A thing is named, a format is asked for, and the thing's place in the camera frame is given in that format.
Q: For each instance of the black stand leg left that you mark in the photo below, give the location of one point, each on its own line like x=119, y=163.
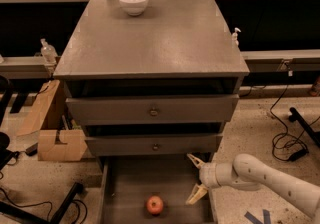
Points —
x=24, y=217

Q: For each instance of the clear pump bottle left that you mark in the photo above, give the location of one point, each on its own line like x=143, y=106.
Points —
x=48, y=52

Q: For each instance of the red apple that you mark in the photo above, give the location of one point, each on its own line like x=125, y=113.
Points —
x=154, y=205

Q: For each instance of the grey drawer cabinet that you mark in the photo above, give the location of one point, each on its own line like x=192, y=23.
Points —
x=174, y=48

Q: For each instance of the grey bottom drawer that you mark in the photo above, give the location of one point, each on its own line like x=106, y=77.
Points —
x=129, y=181

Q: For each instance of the grey top drawer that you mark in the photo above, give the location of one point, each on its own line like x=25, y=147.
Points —
x=152, y=109

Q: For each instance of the grey drawer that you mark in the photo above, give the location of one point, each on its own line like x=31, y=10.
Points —
x=152, y=109
x=153, y=144
x=129, y=181

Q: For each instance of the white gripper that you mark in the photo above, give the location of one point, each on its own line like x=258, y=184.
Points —
x=208, y=174

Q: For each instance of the black stand leg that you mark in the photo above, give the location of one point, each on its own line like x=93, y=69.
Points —
x=24, y=217
x=295, y=116

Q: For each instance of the white ceramic bowl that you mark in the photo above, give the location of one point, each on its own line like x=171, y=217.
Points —
x=133, y=7

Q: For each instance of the black stand leg right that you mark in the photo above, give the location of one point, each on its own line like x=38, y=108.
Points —
x=295, y=116

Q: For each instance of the small white pump bottle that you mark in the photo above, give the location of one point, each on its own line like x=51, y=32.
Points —
x=235, y=34

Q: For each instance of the cardboard box pieces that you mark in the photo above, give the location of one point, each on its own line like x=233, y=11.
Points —
x=45, y=119

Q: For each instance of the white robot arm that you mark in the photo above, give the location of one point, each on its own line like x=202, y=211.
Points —
x=248, y=173

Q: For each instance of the grey middle drawer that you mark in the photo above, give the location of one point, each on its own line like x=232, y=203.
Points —
x=153, y=144

